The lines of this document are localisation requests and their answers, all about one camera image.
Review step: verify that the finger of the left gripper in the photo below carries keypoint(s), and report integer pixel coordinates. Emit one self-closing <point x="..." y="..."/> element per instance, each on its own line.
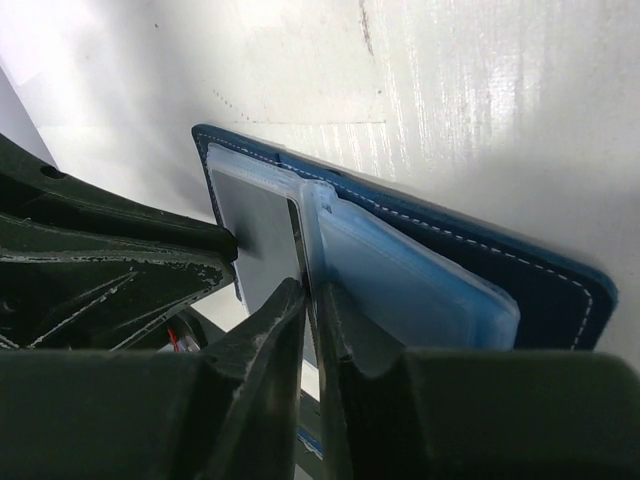
<point x="84" y="268"/>

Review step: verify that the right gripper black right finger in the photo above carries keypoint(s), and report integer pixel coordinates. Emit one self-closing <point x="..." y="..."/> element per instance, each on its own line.
<point x="393" y="412"/>

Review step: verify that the grey card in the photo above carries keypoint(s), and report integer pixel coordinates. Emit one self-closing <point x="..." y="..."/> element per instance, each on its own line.
<point x="257" y="212"/>

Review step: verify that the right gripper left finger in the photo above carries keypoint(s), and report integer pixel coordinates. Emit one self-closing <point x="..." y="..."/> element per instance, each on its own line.
<point x="228" y="411"/>

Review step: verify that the blue leather card holder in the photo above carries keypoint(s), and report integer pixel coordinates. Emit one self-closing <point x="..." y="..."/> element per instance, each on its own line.
<point x="427" y="278"/>

